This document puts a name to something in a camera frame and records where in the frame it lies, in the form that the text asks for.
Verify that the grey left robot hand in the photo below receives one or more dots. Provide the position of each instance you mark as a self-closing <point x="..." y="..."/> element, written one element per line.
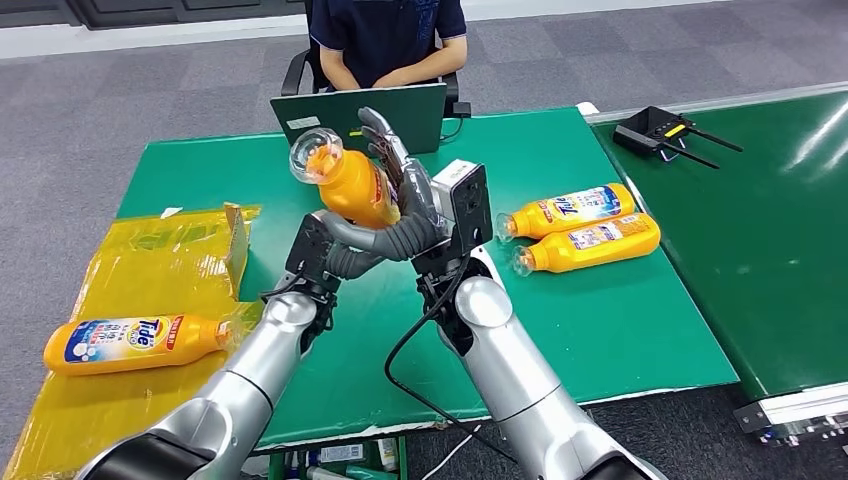
<point x="348" y="262"/>

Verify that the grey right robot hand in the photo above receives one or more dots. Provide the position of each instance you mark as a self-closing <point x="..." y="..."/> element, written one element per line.
<point x="417" y="225"/>

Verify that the orange detergent bottle clear cap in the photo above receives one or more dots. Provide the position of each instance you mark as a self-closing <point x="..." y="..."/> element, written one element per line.
<point x="351" y="189"/>

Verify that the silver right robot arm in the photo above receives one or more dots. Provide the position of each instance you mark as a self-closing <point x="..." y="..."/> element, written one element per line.
<point x="523" y="371"/>

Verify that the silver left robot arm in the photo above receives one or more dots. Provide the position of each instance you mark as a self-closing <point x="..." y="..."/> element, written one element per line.
<point x="252" y="378"/>

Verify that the orange Tide detergent bottle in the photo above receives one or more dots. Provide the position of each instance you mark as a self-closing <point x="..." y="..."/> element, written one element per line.
<point x="576" y="208"/>
<point x="99" y="344"/>

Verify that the orange bottle showing back label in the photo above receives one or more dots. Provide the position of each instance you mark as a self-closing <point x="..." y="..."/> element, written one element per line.
<point x="596" y="242"/>

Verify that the dark green laptop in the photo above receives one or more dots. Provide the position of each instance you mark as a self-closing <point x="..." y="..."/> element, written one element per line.
<point x="417" y="109"/>

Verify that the black power adapter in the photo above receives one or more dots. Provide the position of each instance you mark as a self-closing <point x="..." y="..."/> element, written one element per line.
<point x="462" y="109"/>

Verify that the white paper scrap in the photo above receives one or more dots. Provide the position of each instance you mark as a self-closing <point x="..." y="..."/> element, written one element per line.
<point x="171" y="212"/>

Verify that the black office chair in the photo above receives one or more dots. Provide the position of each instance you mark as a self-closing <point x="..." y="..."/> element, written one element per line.
<point x="295" y="69"/>

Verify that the yellow plastic sheet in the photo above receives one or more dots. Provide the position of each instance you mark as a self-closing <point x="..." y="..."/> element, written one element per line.
<point x="132" y="265"/>

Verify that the black controller with antennas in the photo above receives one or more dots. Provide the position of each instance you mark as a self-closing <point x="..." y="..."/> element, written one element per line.
<point x="646" y="129"/>

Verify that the green conveyor belt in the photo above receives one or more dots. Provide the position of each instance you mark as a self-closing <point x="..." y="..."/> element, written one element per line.
<point x="762" y="252"/>

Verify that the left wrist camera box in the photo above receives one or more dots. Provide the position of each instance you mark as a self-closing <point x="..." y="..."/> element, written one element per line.
<point x="308" y="245"/>

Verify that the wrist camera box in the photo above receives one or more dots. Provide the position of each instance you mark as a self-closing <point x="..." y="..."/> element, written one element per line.
<point x="308" y="245"/>
<point x="472" y="205"/>

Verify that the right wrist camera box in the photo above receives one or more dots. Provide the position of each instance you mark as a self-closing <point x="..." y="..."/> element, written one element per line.
<point x="472" y="205"/>

